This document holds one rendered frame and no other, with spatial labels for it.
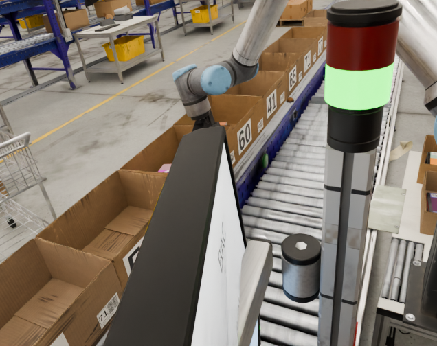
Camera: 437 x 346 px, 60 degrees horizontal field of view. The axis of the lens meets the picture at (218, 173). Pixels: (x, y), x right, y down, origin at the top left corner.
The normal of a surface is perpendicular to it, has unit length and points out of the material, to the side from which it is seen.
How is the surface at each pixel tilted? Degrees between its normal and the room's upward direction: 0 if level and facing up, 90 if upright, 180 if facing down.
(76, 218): 90
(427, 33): 69
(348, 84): 90
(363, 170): 90
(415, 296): 0
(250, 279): 0
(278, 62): 89
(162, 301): 4
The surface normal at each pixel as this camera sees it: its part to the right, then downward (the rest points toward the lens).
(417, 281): -0.11, -0.85
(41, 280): 0.90, 0.13
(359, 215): -0.42, 0.51
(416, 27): -0.56, 0.25
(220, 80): 0.57, 0.17
